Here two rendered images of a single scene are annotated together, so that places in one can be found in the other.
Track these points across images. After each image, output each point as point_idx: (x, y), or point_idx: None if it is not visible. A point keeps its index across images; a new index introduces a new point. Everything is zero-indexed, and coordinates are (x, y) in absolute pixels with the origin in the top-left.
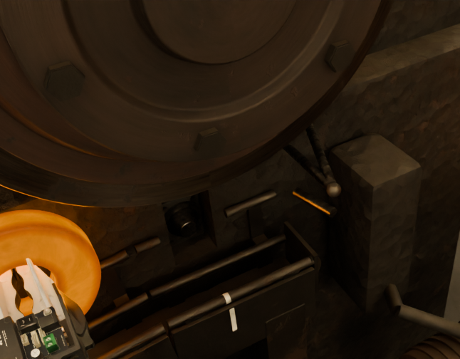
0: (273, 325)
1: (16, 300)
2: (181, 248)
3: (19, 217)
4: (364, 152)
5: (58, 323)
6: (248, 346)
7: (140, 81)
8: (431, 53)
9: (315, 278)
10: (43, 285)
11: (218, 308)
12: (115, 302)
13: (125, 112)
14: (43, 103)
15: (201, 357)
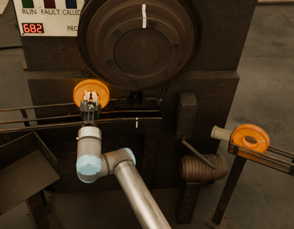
0: (147, 131)
1: (89, 98)
2: (133, 103)
3: (95, 81)
4: (186, 96)
5: (95, 104)
6: None
7: (124, 66)
8: (217, 76)
9: (162, 123)
10: (95, 97)
11: None
12: (111, 109)
13: (119, 71)
14: None
15: (126, 131)
